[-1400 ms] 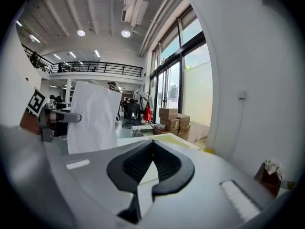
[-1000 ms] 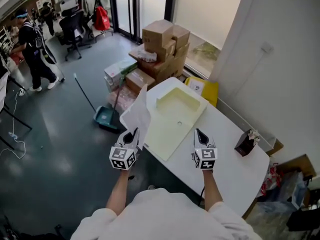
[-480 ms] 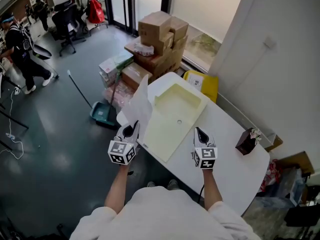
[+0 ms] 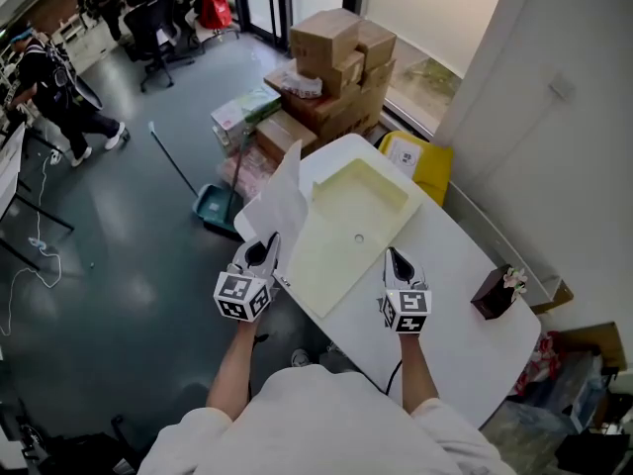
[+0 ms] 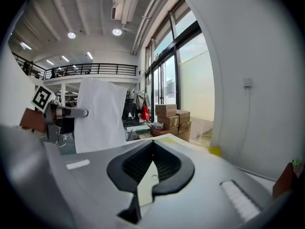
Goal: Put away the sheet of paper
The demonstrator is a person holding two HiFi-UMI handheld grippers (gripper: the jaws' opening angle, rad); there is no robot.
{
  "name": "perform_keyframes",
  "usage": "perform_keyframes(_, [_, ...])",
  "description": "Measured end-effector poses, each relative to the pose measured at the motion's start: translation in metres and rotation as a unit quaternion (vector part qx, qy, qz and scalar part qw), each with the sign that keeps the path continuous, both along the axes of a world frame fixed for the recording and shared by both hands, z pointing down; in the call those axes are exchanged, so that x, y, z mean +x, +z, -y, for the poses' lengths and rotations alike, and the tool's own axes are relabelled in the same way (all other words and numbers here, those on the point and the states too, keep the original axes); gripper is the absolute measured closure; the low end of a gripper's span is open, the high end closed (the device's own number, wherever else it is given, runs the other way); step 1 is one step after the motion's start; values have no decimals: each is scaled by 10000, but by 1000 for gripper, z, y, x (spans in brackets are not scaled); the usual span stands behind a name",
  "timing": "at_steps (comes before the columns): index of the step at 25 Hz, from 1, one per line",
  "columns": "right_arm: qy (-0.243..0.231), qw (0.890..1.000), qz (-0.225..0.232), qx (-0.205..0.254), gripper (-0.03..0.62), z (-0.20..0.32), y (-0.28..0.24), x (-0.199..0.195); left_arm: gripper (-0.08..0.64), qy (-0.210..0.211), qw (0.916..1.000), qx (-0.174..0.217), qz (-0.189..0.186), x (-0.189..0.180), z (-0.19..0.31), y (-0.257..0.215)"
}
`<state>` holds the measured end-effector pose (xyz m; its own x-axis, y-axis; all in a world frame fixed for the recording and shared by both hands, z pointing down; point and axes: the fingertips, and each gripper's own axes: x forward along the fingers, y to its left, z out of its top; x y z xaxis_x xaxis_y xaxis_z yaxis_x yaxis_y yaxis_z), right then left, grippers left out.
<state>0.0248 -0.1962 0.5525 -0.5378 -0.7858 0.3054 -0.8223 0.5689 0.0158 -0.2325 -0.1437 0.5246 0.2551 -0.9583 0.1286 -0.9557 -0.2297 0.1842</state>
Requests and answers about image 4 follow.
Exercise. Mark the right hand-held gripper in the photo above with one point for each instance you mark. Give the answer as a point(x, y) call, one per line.
point(408, 310)

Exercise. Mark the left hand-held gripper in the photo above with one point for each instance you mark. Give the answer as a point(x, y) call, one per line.
point(242, 297)

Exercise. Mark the white A4 paper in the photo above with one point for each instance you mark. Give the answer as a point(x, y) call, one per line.
point(282, 201)

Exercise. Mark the cream cardboard sheet with cut-out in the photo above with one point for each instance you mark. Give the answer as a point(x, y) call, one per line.
point(341, 255)

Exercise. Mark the person's left forearm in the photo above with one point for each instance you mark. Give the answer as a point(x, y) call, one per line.
point(235, 369)

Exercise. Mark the person's right forearm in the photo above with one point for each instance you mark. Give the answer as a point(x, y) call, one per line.
point(415, 369)

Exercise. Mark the teal dustpan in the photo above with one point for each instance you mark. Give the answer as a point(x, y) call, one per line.
point(212, 208)

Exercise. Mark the pink package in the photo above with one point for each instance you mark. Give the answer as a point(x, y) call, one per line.
point(247, 171)

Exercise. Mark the brown wooden holder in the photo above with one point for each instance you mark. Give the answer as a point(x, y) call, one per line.
point(489, 297)

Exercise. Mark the person's white shoe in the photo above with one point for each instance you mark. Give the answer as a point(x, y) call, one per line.
point(300, 358)

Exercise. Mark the yellow plastic bin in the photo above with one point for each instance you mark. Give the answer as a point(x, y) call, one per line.
point(432, 171)

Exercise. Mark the pink white flowers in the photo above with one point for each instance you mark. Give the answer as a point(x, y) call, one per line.
point(515, 280)

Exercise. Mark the green white carton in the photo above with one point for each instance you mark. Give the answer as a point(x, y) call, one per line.
point(247, 109)

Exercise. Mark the person's light grey sweatshirt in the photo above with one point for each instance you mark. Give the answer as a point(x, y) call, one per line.
point(321, 428)

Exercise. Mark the white plastic bag red print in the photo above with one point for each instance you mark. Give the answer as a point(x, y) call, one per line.
point(301, 84)

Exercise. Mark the brown cardboard sheet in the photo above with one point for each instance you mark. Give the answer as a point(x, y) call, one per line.
point(593, 344)

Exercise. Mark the stack of brown cardboard boxes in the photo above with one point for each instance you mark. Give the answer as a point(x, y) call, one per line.
point(326, 42)

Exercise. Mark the black office chair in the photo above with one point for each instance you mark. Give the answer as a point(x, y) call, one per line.
point(153, 28)

